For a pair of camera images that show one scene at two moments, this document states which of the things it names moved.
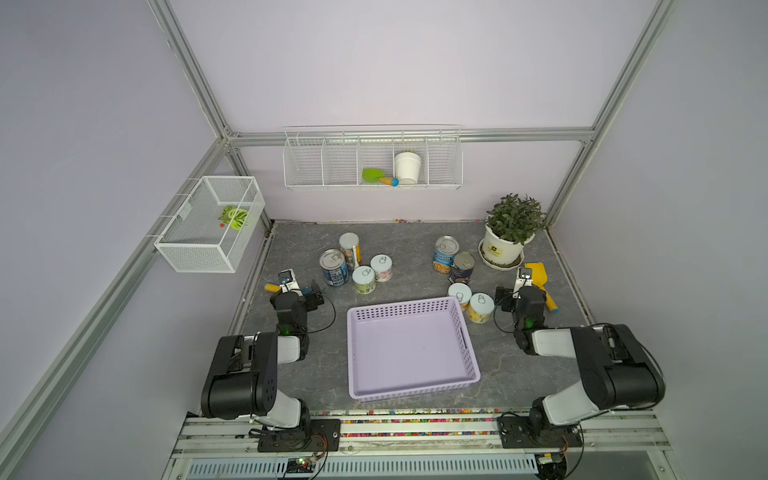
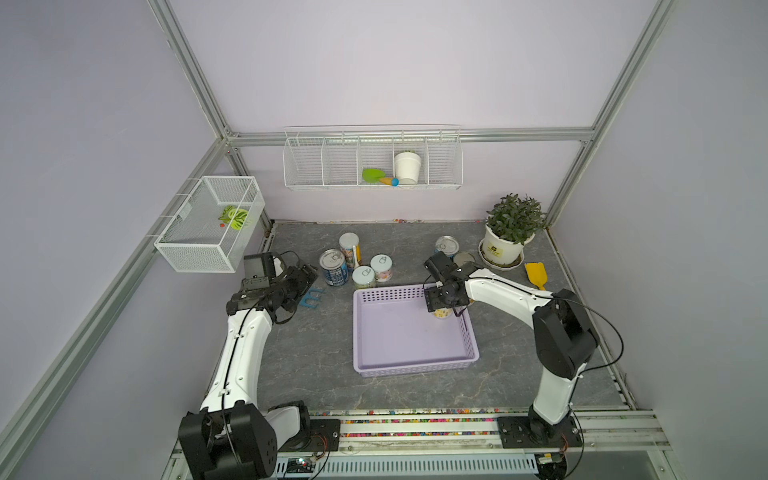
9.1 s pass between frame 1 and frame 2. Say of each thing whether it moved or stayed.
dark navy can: stayed
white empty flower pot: stayed
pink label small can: stayed
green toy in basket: stayed
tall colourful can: stayed
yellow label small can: moved
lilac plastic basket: moved
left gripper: moved
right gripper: moved
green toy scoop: stayed
